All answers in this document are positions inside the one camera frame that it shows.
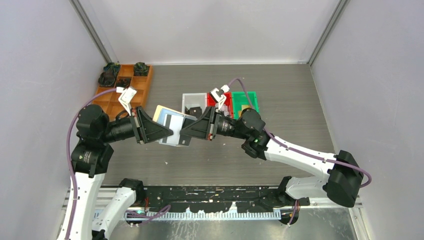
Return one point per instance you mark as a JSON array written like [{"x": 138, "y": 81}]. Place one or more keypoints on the aluminium rail frame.
[{"x": 286, "y": 215}]

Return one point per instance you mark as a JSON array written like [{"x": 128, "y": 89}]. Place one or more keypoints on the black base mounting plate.
[{"x": 213, "y": 199}]

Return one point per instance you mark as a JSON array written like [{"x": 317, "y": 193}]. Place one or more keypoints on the dark bundle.
[
  {"x": 106, "y": 80},
  {"x": 113, "y": 67},
  {"x": 140, "y": 69},
  {"x": 123, "y": 82}
]

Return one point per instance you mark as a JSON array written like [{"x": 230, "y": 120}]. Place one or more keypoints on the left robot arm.
[{"x": 89, "y": 163}]

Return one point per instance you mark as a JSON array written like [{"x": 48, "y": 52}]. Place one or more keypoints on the dark bundle middle centre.
[{"x": 123, "y": 82}]

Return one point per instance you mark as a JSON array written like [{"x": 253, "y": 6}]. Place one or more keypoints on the dark bundle top left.
[{"x": 113, "y": 67}]

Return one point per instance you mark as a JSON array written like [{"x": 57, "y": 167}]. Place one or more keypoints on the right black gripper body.
[{"x": 214, "y": 120}]

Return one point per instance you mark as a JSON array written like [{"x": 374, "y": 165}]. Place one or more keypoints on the red plastic bin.
[{"x": 227, "y": 107}]

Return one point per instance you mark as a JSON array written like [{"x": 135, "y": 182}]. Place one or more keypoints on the dark bundle top right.
[{"x": 140, "y": 69}]

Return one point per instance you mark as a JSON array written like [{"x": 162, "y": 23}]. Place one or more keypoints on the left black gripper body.
[{"x": 134, "y": 124}]

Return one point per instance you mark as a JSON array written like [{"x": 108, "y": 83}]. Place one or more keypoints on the black item in white bin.
[{"x": 194, "y": 111}]

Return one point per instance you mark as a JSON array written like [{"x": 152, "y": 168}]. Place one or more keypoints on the green plastic bin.
[{"x": 239, "y": 98}]

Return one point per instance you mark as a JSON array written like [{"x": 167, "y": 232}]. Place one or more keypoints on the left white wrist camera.
[{"x": 125, "y": 97}]

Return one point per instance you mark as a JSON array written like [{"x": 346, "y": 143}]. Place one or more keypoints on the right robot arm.
[{"x": 334, "y": 176}]

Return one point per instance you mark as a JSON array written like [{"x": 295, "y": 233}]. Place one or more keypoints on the dark bundle middle left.
[{"x": 106, "y": 80}]

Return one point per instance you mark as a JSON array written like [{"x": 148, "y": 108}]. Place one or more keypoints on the white magnetic stripe card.
[{"x": 174, "y": 122}]

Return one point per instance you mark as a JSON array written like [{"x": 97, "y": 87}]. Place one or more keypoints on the white plastic bin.
[{"x": 194, "y": 100}]

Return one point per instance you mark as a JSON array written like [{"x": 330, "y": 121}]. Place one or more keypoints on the gold card in green bin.
[{"x": 244, "y": 106}]

